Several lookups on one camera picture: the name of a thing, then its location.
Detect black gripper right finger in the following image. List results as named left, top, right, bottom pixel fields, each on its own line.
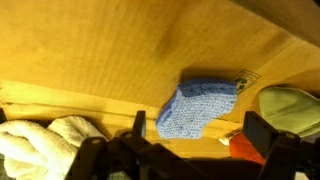
left=243, top=111, right=320, bottom=180

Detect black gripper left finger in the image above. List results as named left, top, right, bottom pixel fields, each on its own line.
left=65, top=111, right=146, bottom=180

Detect orange carrot plush green leaves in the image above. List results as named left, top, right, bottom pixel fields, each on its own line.
left=220, top=87, right=320, bottom=164

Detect large white towel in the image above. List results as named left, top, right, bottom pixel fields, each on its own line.
left=0, top=116, right=104, bottom=180

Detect blue sponge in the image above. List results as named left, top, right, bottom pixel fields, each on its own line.
left=156, top=79, right=237, bottom=139

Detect large cardboard box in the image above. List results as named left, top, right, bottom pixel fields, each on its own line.
left=0, top=0, right=320, bottom=157

